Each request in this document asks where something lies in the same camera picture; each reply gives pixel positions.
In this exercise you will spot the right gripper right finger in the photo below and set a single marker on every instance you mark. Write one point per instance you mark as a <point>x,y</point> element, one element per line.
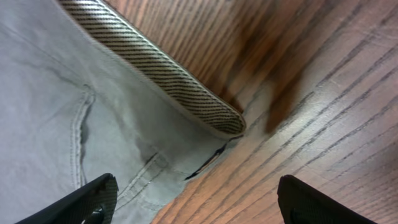
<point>300,203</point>

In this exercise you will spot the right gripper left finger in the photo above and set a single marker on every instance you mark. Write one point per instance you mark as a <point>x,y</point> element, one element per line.
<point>93,203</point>

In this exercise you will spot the grey shorts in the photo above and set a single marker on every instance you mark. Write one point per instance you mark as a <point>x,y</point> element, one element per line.
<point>84,93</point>

